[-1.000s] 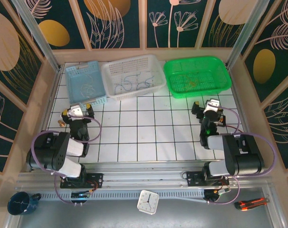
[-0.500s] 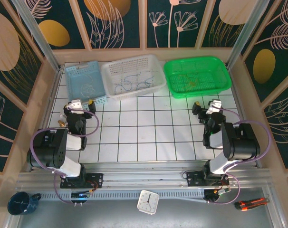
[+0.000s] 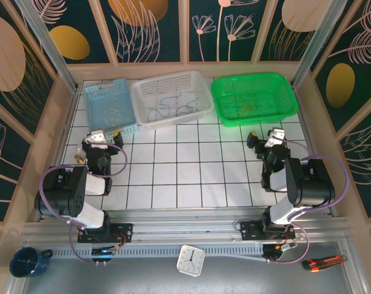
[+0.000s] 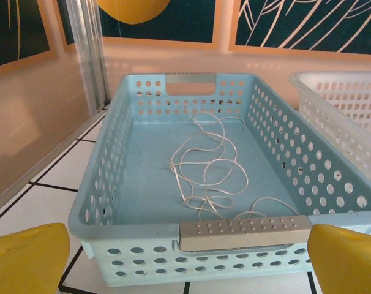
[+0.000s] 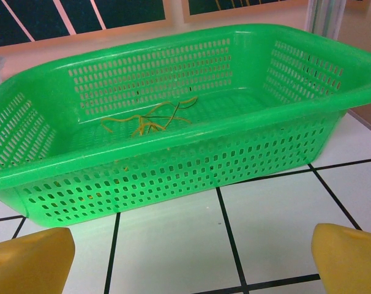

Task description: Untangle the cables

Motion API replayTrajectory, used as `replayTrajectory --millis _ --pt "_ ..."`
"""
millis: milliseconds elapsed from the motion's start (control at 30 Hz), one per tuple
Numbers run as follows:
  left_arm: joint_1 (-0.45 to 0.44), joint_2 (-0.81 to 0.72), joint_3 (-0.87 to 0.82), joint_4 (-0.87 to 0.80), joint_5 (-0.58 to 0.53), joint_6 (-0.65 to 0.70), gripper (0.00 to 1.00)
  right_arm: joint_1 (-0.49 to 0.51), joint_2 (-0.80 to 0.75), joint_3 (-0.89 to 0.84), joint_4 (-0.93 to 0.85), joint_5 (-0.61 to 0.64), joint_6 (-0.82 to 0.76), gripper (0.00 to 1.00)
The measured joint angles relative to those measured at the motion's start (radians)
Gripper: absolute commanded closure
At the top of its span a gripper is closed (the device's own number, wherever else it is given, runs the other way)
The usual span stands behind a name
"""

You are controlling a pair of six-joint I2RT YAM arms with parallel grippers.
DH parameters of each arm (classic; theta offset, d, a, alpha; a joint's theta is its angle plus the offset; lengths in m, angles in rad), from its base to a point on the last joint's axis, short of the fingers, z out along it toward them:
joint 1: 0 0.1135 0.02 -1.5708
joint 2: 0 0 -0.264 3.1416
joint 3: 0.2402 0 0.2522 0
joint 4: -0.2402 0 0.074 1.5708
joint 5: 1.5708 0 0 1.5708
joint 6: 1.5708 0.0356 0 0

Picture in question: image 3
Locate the blue wire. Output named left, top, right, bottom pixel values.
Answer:
left=176, top=97, right=202, bottom=116
left=147, top=92, right=182, bottom=123

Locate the light blue plastic basket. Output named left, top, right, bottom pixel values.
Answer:
left=83, top=78, right=140, bottom=142

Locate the green plastic basket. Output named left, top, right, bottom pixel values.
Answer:
left=210, top=72, right=299, bottom=126

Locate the white plastic basket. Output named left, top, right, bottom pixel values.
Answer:
left=129, top=69, right=215, bottom=129

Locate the small controller board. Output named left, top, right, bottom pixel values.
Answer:
left=91, top=246, right=118, bottom=265
left=263, top=243, right=298, bottom=263

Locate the orange black utility knife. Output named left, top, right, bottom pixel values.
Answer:
left=301, top=254, right=348, bottom=273

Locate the dark blue mug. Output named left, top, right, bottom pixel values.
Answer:
left=9, top=247, right=54, bottom=279

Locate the white square alarm clock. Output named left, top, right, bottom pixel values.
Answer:
left=176, top=244, right=206, bottom=278

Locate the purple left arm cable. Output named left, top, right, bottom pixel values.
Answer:
left=38, top=143, right=128, bottom=265

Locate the grey slotted cable duct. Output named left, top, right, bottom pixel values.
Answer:
left=49, top=247, right=266, bottom=258

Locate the aluminium frame post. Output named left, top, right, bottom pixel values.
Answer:
left=13, top=0, right=80, bottom=94
left=291, top=0, right=348, bottom=88

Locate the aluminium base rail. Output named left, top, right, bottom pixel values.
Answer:
left=20, top=206, right=351, bottom=247

